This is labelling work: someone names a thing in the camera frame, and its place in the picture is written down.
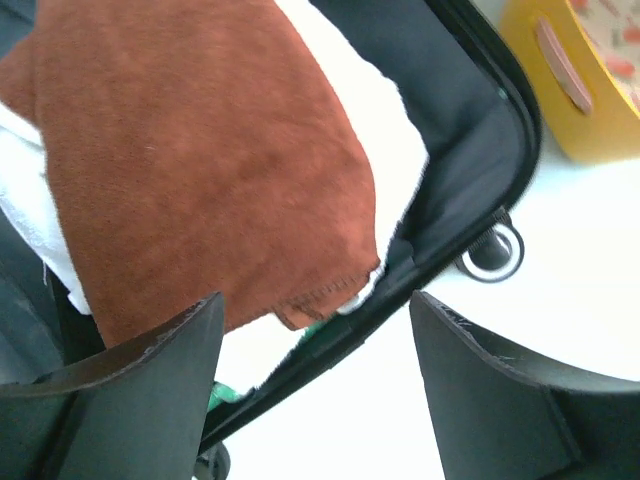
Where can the yellow Pikachu suitcase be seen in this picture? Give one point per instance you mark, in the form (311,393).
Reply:
(478,116)

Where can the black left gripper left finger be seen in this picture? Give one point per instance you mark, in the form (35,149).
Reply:
(136,411)

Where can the yellow plastic basket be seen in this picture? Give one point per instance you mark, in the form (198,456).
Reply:
(589,116)

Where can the floral patterned pouch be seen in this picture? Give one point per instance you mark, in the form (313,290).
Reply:
(613,29)

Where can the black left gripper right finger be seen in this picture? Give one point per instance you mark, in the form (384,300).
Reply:
(501,411)

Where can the green white packet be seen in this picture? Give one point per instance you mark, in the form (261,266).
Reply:
(224,394)

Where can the rust brown towel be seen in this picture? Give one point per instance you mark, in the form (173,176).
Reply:
(194,147)

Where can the white towel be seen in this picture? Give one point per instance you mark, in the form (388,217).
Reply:
(372,102)

